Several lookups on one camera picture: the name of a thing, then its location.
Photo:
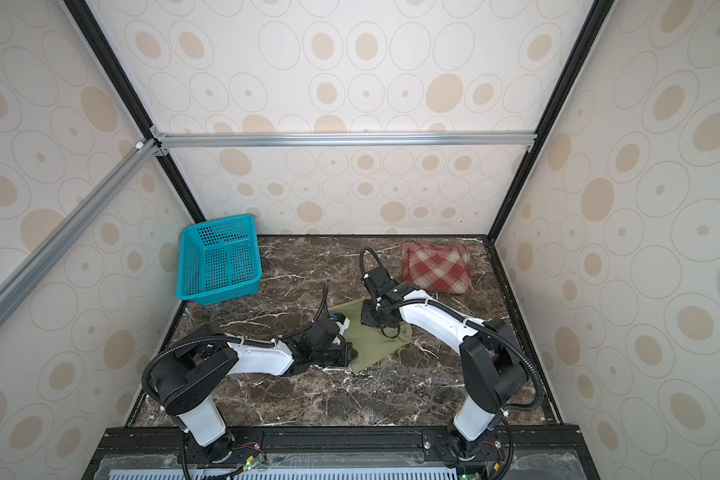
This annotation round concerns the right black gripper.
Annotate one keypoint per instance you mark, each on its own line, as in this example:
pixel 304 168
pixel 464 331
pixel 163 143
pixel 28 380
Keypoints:
pixel 365 317

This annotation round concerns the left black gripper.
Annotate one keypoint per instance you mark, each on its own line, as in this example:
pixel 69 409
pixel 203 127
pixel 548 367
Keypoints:
pixel 345 350

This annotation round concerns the olive green skirt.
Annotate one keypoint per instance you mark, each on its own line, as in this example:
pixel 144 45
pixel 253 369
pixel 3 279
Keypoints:
pixel 371 344

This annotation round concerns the red plaid skirt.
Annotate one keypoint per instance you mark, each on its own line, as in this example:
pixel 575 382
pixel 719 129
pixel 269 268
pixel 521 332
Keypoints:
pixel 437 269

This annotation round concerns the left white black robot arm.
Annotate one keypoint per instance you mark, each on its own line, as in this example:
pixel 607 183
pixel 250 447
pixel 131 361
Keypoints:
pixel 182 378

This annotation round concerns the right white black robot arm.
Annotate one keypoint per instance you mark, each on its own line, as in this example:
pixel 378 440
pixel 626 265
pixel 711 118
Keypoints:
pixel 498 376

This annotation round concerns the teal plastic basket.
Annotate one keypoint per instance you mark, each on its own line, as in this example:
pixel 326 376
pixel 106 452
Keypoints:
pixel 219 260

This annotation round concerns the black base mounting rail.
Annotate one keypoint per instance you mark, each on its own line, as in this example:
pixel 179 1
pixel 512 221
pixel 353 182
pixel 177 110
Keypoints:
pixel 504 452

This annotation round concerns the horizontal aluminium back rail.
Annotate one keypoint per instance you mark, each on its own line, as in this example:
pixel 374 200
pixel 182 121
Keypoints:
pixel 362 139

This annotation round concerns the diagonal aluminium left rail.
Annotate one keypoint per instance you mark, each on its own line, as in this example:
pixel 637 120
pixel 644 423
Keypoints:
pixel 15 289

